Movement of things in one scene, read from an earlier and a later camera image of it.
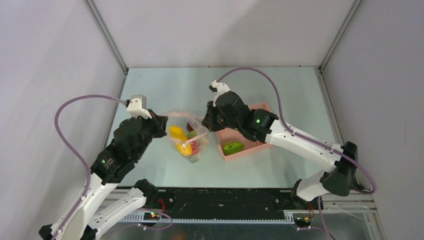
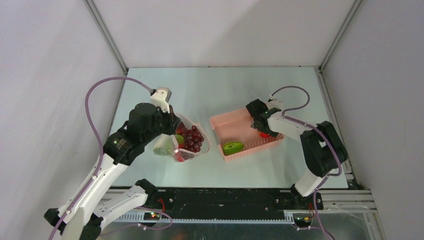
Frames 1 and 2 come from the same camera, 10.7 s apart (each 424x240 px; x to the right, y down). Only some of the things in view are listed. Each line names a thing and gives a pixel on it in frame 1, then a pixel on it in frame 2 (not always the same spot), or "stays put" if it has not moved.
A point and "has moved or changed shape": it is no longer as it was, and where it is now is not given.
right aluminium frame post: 354,9 stays put
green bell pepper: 232,147 stays put
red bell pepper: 195,147 to 178,157
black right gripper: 209,117 to 259,120
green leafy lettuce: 192,134 to 161,151
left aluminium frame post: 106,34 stays put
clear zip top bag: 188,134 has moved or changed shape
